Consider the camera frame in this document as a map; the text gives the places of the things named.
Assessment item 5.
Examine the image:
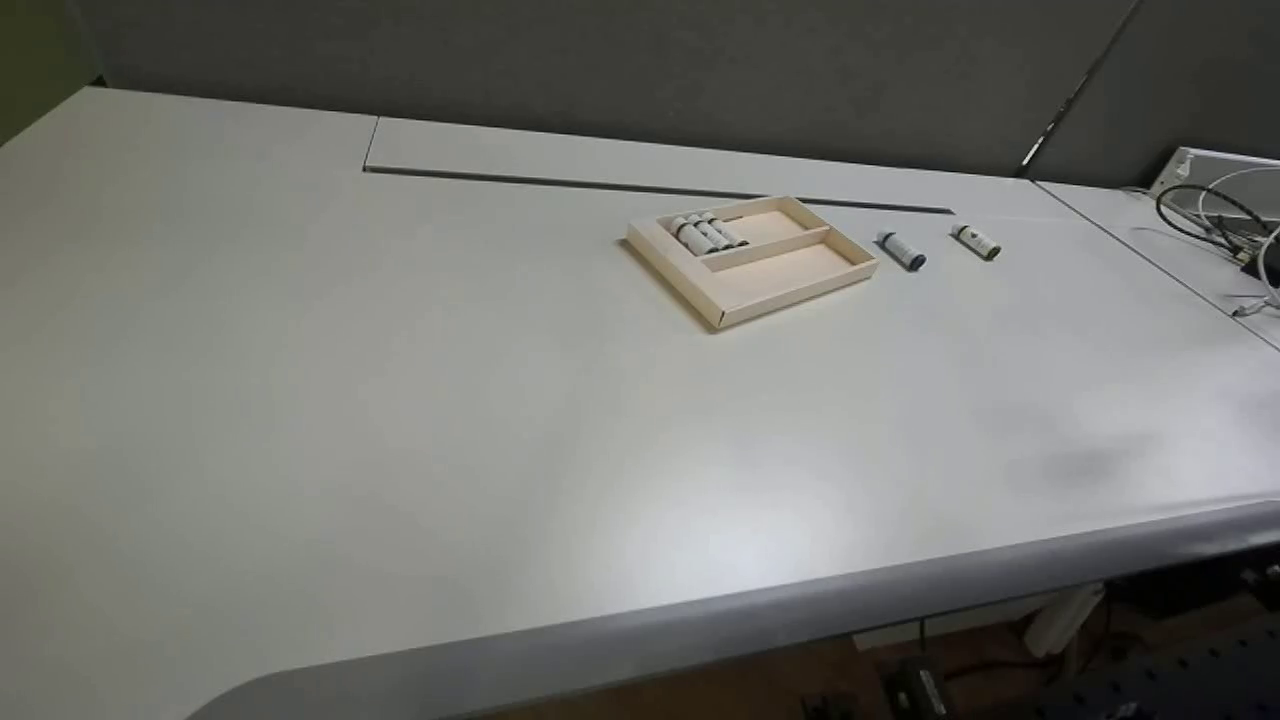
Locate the battery with green band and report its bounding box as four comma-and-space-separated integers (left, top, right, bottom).
693, 215, 729, 250

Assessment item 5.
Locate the battery with blue band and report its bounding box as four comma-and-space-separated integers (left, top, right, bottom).
874, 232, 929, 270

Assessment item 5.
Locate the battery in tray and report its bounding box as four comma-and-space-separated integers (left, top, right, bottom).
706, 211, 747, 247

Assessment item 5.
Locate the light wooden divided tray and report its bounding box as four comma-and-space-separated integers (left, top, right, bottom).
622, 194, 881, 333

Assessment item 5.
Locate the grey desk cover strip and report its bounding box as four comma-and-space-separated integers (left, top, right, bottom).
362, 119, 955, 215

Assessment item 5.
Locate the grey partition panel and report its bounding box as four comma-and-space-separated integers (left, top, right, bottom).
68, 0, 1280, 182

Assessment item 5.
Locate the white box device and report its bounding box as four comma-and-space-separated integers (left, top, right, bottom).
1152, 145, 1280, 201

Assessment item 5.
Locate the black cable loop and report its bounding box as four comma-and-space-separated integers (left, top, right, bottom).
1152, 181, 1280, 282

